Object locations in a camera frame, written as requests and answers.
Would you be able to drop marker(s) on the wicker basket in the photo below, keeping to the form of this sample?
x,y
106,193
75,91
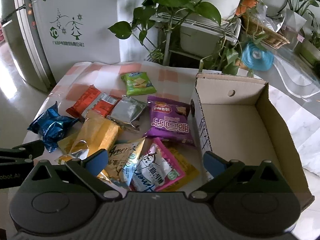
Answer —
x,y
257,31

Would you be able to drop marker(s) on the clear plastic bag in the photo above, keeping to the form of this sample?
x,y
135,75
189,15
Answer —
x,y
273,23

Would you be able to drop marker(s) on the blue ribbon spool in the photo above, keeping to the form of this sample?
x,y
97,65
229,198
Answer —
x,y
256,59

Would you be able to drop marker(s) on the red snack bag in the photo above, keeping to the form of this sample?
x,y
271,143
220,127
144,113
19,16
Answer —
x,y
93,99

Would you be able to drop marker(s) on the white refrigerator with tree print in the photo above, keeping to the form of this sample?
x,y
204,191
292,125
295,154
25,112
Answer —
x,y
47,37

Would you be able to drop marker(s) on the blue foil snack bag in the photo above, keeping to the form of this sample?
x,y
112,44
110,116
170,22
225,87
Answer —
x,y
52,127

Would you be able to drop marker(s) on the small yellow snack packet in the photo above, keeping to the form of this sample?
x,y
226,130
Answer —
x,y
66,146

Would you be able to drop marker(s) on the green pothos plant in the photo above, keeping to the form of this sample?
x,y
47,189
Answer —
x,y
179,12

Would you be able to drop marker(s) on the pink white America snack bag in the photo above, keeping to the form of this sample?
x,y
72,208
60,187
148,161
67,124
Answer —
x,y
156,170

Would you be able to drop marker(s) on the white angular plant pot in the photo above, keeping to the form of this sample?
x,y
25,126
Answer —
x,y
293,20

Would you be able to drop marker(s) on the lower white plant pot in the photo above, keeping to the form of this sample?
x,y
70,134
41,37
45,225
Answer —
x,y
199,38

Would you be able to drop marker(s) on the green ceramic plant pot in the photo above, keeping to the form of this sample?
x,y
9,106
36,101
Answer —
x,y
309,52

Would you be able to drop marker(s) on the white printed cardboard box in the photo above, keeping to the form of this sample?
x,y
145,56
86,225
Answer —
x,y
234,118

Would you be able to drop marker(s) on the green cracker bag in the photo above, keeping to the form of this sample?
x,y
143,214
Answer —
x,y
138,83

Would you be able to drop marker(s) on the pink checkered tablecloth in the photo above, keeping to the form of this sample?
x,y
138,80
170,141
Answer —
x,y
171,83

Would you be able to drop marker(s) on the large yellow snack bag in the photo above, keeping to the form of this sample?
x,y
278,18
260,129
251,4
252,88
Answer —
x,y
96,133

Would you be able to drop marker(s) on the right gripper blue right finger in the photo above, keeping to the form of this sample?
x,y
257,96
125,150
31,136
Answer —
x,y
224,176

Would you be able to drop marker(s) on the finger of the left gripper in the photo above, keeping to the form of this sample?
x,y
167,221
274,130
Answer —
x,y
29,150

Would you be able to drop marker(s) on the white blue America snack bag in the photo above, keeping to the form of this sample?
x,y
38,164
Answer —
x,y
123,158

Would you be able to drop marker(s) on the white metal plant rack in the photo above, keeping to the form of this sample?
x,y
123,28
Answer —
x,y
173,52

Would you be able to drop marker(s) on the silver foil snack bag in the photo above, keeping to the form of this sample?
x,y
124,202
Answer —
x,y
126,112

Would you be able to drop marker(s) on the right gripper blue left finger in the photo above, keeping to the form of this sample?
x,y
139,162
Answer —
x,y
87,170

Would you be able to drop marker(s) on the purple snack bag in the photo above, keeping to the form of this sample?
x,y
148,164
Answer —
x,y
169,120

